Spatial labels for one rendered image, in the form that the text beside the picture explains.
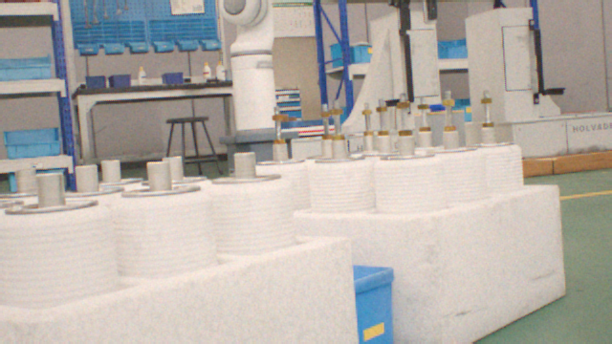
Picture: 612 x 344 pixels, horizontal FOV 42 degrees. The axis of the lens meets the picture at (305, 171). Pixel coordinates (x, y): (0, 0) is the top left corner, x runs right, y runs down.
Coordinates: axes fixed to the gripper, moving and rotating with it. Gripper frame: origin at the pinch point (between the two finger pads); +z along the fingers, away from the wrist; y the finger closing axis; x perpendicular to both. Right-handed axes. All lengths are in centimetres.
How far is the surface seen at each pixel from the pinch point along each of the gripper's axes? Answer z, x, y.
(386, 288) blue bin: 37, -28, 27
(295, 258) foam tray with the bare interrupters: 30, -46, 37
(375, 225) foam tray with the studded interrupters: 30.1, -25.7, 21.0
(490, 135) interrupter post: 20.1, 3.3, 12.0
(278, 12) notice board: -97, 279, -568
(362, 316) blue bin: 40, -33, 28
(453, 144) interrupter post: 20.9, -7.6, 16.1
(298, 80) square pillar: -31, 294, -567
